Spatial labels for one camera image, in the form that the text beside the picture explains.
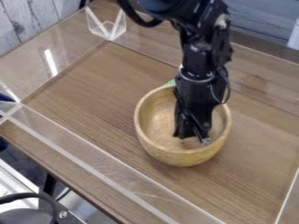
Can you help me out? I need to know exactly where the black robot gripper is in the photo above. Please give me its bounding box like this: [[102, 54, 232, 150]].
[[172, 69, 230, 144]]

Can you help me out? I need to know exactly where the light wooden bowl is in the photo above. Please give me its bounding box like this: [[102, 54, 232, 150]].
[[133, 85, 232, 167]]

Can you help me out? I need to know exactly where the green rectangular block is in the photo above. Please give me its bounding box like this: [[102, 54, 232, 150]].
[[166, 79, 174, 85]]

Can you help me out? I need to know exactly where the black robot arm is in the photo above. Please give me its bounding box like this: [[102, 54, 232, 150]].
[[116, 0, 233, 144]]

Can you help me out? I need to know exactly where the black table leg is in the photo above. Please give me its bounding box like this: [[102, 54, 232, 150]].
[[42, 174, 57, 196]]

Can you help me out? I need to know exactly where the clear acrylic tray enclosure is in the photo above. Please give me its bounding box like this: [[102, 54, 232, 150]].
[[0, 1, 299, 224]]

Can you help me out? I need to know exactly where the black cable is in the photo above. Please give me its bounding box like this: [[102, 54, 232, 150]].
[[0, 192, 62, 224]]

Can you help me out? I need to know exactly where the black metal bracket with screw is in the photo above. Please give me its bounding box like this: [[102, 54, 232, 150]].
[[37, 192, 86, 224]]

